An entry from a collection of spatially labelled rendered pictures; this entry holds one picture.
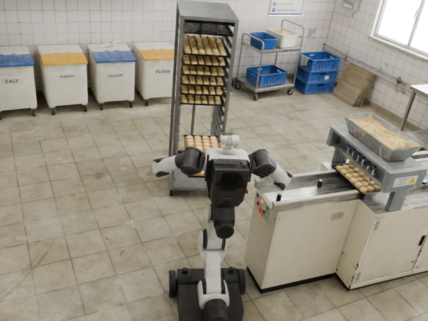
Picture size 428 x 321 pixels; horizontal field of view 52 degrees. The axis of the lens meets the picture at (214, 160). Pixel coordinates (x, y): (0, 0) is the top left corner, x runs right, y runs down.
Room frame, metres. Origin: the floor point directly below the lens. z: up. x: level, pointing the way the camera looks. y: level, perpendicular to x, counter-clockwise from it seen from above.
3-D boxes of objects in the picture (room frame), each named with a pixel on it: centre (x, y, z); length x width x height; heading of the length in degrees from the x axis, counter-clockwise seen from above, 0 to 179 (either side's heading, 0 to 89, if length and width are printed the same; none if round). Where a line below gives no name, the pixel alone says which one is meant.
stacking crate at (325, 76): (7.30, -1.56, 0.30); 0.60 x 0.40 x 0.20; 119
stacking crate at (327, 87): (7.30, -1.56, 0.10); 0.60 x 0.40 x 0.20; 116
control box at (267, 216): (2.59, -0.39, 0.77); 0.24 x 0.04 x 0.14; 24
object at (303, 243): (2.74, -0.73, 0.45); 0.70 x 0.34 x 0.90; 114
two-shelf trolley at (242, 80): (6.91, -0.69, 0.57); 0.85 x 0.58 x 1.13; 125
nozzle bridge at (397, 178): (2.94, -1.19, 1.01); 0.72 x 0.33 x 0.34; 24
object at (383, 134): (2.94, -1.19, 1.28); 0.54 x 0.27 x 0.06; 24
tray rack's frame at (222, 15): (3.95, 0.22, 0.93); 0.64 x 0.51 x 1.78; 10
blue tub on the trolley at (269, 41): (6.77, -0.54, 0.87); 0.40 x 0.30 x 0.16; 32
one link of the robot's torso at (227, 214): (2.21, -0.09, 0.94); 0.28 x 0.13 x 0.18; 11
